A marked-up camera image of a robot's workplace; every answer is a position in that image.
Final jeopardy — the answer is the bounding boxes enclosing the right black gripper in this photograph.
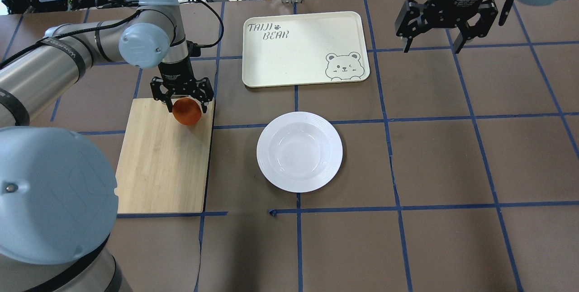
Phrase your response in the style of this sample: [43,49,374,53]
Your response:
[394,0,498,54]

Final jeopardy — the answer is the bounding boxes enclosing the orange fruit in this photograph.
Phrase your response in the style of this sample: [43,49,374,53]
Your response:
[172,98,203,127]

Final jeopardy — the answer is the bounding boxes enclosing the cream bear tray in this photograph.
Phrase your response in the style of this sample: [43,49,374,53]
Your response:
[242,10,370,88]

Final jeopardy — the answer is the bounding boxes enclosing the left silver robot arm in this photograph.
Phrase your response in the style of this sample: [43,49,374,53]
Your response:
[1,0,214,292]

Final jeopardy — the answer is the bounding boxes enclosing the bamboo cutting board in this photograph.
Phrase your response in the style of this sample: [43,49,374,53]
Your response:
[115,98,214,215]

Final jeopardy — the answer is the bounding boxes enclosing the white ceramic plate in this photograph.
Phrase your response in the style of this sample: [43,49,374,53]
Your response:
[256,112,344,193]

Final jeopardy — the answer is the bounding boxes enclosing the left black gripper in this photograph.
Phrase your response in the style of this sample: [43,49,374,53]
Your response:
[150,61,214,113]

